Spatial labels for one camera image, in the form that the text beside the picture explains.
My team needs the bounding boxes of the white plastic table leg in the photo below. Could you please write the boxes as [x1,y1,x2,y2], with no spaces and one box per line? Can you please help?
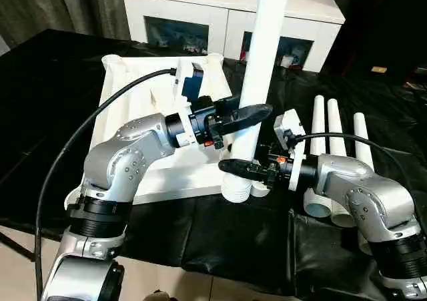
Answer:
[352,112,376,255]
[302,95,334,219]
[326,98,358,228]
[220,0,294,204]

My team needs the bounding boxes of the white plastic table top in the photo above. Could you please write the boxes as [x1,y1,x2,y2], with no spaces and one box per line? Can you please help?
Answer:
[63,54,273,215]

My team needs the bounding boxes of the black mat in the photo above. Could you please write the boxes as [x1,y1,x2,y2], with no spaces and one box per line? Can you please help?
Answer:
[0,29,427,297]

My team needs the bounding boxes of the white cabinet with glass doors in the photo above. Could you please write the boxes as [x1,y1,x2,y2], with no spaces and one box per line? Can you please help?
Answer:
[121,0,346,73]

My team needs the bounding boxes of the dark rounded robot foot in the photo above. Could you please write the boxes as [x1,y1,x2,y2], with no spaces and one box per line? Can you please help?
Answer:
[146,289,174,301]

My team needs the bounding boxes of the black cabinet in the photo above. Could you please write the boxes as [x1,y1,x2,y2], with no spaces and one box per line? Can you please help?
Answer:
[320,0,427,81]

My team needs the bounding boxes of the grey curtain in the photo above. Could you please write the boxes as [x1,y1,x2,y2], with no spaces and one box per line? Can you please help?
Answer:
[0,0,131,57]

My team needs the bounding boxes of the black stand leg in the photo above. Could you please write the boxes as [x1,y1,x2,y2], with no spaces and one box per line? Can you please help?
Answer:
[0,230,37,262]

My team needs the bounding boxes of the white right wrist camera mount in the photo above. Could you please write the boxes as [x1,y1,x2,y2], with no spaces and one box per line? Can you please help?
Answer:
[272,109,308,192]

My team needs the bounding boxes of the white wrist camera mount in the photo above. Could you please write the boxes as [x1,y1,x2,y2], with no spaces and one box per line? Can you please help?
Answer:
[173,62,206,147]
[272,109,308,192]

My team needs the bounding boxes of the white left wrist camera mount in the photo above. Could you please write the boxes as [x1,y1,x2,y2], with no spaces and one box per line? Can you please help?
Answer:
[173,62,206,147]

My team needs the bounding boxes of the black left wrist camera cable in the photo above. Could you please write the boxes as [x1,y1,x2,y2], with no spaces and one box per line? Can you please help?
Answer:
[35,67,177,297]

